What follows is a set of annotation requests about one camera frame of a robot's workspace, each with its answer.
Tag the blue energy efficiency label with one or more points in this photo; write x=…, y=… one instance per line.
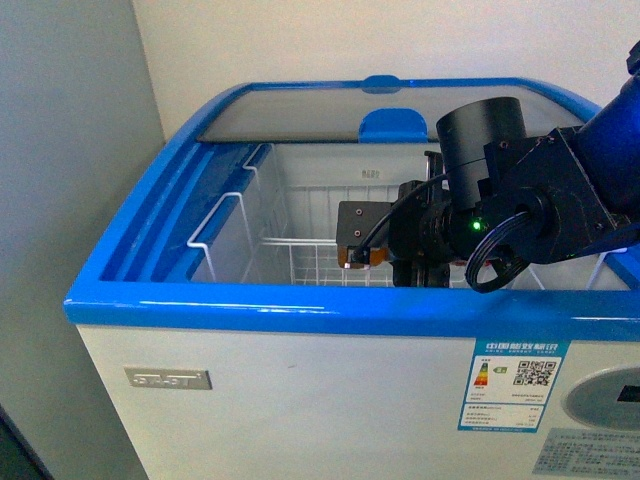
x=509, y=384

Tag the silver SAST brand badge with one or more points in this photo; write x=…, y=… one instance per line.
x=175, y=379

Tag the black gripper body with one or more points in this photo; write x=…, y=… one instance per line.
x=419, y=231

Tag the sliding glass lid blue handle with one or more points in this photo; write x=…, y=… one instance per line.
x=349, y=115

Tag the white wire freezer basket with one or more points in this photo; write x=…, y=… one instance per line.
x=280, y=227

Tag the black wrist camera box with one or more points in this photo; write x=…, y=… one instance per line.
x=357, y=218

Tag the printed instruction sticker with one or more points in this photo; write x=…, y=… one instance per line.
x=595, y=454

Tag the white chest freezer blue rim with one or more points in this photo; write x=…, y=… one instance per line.
x=327, y=382

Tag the rear glass lid blue handle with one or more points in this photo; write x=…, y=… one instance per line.
x=577, y=105

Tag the round grey control panel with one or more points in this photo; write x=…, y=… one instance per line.
x=608, y=399

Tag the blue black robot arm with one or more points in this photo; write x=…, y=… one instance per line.
x=503, y=200

